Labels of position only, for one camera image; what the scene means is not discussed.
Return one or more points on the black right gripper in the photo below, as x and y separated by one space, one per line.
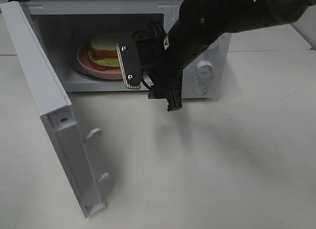
170 64

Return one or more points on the round door release button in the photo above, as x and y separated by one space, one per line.
200 89

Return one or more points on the sandwich with lettuce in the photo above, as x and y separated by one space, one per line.
103 47

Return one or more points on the pink plate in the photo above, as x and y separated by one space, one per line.
92 68

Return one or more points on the white microwave door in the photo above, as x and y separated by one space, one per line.
54 106

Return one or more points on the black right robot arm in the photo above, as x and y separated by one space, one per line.
199 25

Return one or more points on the white lower microwave knob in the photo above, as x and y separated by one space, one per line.
204 69

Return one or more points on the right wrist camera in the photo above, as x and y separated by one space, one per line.
136 58

